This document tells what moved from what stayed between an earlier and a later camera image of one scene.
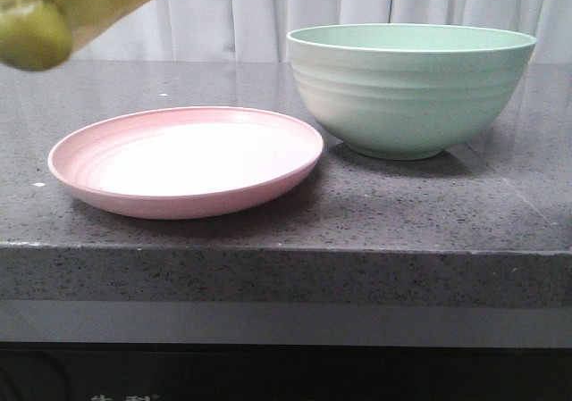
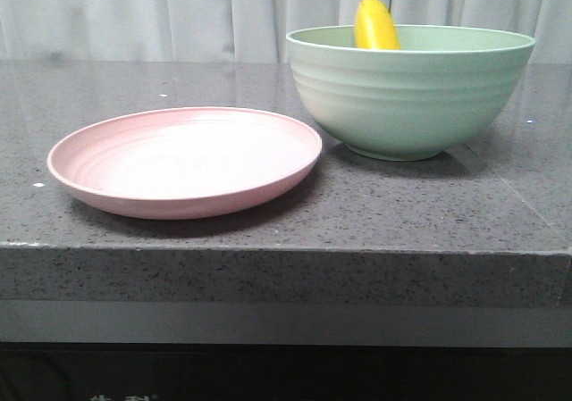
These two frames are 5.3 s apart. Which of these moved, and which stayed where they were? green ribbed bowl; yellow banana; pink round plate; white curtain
Moved: yellow banana
Stayed: green ribbed bowl; pink round plate; white curtain
